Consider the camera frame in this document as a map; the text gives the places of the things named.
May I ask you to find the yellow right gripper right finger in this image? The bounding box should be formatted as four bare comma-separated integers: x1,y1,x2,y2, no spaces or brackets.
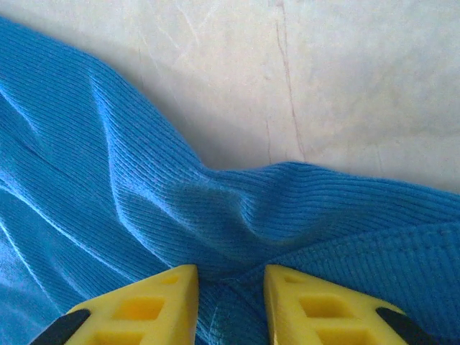
263,264,438,345

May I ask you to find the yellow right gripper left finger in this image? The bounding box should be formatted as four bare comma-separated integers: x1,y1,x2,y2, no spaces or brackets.
34,263,200,345

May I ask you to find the blue ribbed tank top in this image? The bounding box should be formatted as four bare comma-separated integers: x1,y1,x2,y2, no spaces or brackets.
0,15,460,345

